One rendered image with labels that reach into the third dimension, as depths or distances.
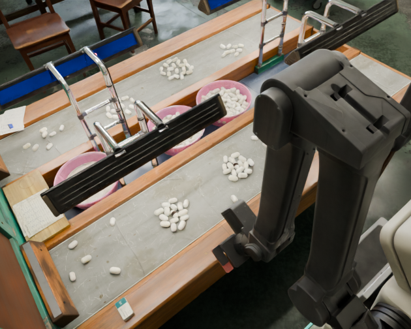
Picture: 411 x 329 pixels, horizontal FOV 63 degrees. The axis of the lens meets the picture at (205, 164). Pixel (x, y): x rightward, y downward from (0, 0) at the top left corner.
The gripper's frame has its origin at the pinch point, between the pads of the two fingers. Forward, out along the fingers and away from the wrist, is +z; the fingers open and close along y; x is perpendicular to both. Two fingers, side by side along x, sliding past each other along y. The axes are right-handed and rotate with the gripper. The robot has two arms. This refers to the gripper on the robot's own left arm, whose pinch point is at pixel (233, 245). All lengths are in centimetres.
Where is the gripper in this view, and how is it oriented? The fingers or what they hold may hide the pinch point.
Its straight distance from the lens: 92.1
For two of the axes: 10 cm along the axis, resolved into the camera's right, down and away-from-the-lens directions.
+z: -2.2, 2.7, 9.4
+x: 5.8, 8.1, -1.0
